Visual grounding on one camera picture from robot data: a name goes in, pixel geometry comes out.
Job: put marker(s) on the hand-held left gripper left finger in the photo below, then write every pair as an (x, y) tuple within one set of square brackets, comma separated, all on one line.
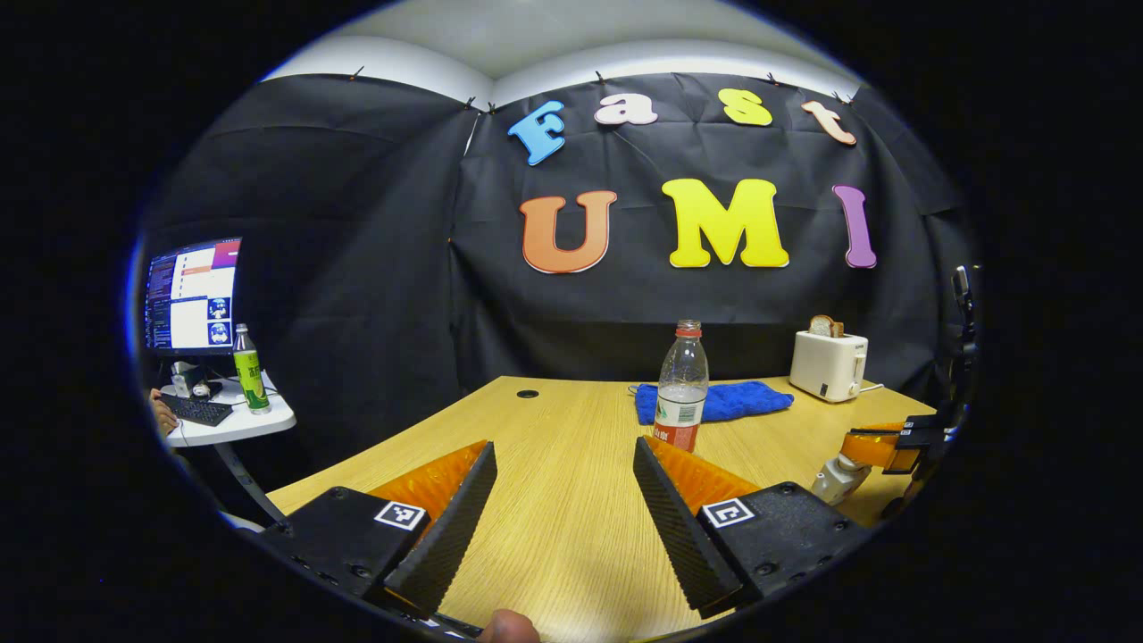
[(455, 527)]

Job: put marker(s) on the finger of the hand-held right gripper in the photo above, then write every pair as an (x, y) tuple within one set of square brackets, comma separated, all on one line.
[(920, 426), (880, 451)]

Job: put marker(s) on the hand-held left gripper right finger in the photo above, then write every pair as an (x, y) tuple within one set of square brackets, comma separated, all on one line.
[(679, 527)]

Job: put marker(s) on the clear plastic water bottle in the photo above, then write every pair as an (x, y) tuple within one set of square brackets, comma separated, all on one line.
[(683, 393)]

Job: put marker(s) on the green drink bottle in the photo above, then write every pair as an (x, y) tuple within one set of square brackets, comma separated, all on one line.
[(251, 379)]

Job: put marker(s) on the white toaster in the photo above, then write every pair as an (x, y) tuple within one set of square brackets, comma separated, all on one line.
[(826, 368)]

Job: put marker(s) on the bread slice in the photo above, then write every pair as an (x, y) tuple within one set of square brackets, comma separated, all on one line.
[(823, 326)]

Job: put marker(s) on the blue towel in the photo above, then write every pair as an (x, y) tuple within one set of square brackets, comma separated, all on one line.
[(741, 402)]

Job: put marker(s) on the white side table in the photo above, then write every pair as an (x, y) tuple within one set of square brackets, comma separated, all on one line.
[(241, 424)]

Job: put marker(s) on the black backdrop cloth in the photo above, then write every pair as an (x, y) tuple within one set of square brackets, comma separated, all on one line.
[(357, 295)]

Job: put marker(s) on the black keyboard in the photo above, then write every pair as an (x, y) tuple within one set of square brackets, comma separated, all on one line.
[(196, 410)]

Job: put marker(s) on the computer monitor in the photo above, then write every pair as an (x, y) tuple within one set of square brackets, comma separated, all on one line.
[(192, 295)]

